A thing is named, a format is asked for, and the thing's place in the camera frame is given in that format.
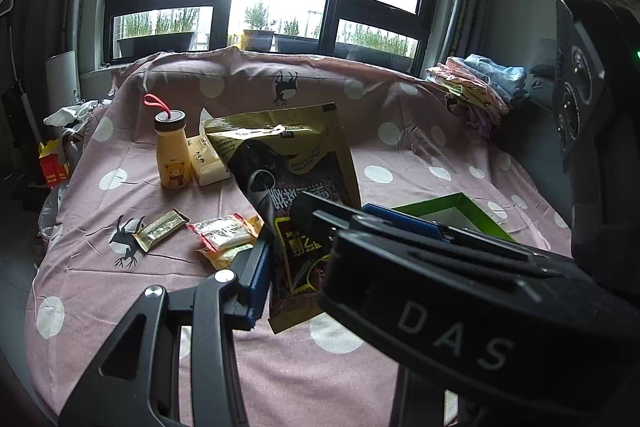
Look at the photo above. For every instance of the cream tissue pack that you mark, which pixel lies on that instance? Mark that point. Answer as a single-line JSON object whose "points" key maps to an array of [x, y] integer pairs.
{"points": [[205, 162]]}

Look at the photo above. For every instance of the yellow green snack packet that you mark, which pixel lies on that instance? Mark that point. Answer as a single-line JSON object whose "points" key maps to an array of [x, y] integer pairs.
{"points": [[225, 257]]}

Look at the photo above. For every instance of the small gold snack packet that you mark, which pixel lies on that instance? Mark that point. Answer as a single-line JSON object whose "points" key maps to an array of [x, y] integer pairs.
{"points": [[160, 230]]}

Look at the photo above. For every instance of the dark olive snack pouch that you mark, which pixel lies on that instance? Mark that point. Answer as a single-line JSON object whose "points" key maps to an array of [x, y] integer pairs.
{"points": [[300, 177]]}

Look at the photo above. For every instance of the red white snack packet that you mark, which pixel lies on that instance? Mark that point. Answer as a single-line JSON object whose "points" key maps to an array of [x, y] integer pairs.
{"points": [[220, 232]]}

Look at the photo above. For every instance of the pink dotted deer print blanket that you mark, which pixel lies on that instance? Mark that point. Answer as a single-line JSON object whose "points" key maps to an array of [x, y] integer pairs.
{"points": [[125, 307]]}

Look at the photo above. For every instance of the white plastic bag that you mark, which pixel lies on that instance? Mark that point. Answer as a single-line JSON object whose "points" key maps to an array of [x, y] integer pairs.
{"points": [[70, 113]]}

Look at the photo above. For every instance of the red cardboard box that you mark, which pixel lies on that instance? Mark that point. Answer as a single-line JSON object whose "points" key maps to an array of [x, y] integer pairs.
{"points": [[52, 169]]}

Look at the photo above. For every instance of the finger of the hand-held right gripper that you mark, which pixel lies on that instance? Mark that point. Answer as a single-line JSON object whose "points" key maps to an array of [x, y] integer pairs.
{"points": [[400, 219], [312, 219]]}

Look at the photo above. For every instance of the dark planter box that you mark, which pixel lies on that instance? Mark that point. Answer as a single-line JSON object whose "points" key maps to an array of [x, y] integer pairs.
{"points": [[258, 41], [297, 44], [155, 43]]}

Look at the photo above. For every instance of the pile of folded clothes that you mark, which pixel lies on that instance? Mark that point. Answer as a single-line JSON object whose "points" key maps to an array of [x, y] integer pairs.
{"points": [[480, 92]]}

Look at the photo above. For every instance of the green cardboard box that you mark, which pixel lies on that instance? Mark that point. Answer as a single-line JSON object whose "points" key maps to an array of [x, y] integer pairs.
{"points": [[492, 224]]}

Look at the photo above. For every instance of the white panel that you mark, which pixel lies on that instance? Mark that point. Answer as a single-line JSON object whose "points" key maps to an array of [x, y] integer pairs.
{"points": [[62, 77]]}

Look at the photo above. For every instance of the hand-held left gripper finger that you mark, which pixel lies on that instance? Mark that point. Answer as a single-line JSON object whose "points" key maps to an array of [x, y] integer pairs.
{"points": [[255, 292]]}

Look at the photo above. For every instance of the yellow bear print bottle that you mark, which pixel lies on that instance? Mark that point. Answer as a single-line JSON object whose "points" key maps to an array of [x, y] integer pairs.
{"points": [[172, 157]]}

